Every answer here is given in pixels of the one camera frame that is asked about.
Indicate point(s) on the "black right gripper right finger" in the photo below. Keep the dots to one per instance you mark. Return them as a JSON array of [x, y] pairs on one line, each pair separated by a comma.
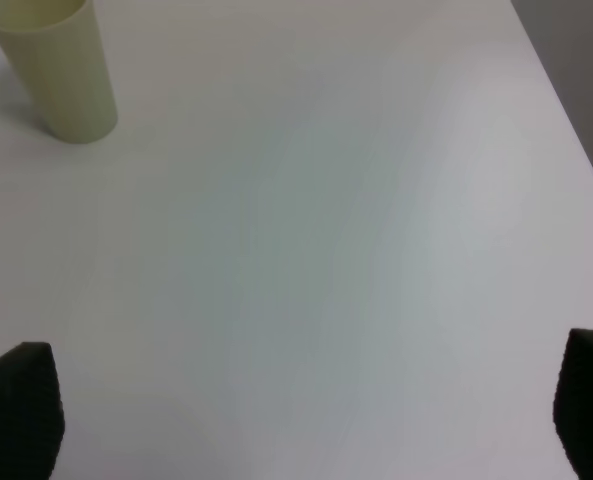
[[573, 402]]

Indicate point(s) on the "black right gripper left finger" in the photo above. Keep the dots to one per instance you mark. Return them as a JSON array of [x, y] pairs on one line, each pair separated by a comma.
[[32, 421]]

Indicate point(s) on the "pale green tall cup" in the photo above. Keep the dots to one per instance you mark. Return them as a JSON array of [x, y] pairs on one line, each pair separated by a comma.
[[56, 51]]

